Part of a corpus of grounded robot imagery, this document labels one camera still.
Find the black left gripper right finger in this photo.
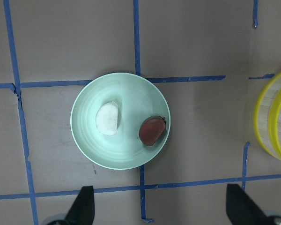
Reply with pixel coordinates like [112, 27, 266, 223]
[226, 184, 273, 225]

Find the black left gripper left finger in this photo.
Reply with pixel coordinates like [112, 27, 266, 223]
[65, 186, 95, 225]

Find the white bun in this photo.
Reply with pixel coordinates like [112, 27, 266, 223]
[95, 101, 119, 135]

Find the brown bun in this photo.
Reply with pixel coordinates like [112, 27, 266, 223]
[139, 115, 166, 146]

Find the yellow bamboo steamer base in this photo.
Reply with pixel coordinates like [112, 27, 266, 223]
[253, 72, 281, 160]

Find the light green plate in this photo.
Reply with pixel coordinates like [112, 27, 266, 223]
[70, 73, 171, 170]

